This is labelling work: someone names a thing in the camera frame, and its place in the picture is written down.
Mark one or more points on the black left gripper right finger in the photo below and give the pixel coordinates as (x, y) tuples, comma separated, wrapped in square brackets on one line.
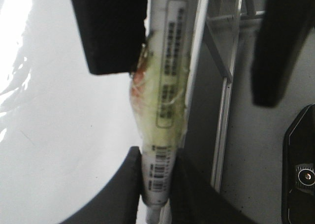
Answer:
[(194, 201)]

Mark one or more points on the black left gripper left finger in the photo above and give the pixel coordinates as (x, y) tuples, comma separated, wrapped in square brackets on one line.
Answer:
[(117, 202)]

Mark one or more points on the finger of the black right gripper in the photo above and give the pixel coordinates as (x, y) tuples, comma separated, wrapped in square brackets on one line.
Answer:
[(112, 33), (283, 31)]

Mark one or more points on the red round magnet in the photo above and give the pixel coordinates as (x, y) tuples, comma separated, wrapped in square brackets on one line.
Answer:
[(137, 84)]

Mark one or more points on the white black whiteboard marker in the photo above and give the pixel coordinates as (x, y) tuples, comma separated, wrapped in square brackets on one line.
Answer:
[(165, 84)]

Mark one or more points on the white whiteboard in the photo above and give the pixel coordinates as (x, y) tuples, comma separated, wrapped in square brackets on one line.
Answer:
[(63, 131)]

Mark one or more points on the metal frame strut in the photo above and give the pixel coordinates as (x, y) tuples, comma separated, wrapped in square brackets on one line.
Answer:
[(224, 20)]

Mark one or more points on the aluminium whiteboard tray rail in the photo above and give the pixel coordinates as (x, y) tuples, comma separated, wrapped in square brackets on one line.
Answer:
[(225, 98)]

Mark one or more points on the black camera device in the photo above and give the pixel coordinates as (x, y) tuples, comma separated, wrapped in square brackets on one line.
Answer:
[(298, 175)]

